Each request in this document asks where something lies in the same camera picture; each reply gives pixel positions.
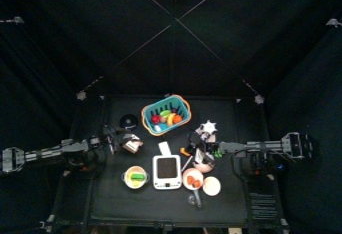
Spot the black round dish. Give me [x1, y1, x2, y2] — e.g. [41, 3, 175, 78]
[119, 113, 139, 130]

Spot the teal basket with orange handles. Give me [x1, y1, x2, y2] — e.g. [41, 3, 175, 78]
[140, 94, 194, 137]

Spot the pale pink toy squash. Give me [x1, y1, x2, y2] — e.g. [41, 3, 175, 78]
[192, 161, 217, 174]

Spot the small cream toy pot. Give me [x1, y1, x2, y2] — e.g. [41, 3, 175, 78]
[120, 165, 151, 190]

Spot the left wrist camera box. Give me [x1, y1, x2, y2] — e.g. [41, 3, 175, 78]
[122, 139, 144, 155]

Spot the pink toy frying pan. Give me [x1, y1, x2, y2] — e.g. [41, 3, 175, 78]
[182, 167, 206, 209]

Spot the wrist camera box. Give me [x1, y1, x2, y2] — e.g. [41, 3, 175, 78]
[192, 148, 208, 165]
[122, 139, 144, 155]

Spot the white spiky star toy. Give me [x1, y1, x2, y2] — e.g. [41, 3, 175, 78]
[199, 120, 219, 136]

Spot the green and yellow toy vegetable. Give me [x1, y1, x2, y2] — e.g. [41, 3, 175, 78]
[128, 172, 147, 182]

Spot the thin white stick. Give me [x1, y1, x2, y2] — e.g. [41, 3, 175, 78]
[180, 155, 195, 172]

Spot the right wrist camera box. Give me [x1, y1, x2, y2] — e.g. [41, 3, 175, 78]
[192, 148, 208, 165]

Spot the peach round plate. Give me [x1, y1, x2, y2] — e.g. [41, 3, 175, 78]
[202, 176, 222, 197]

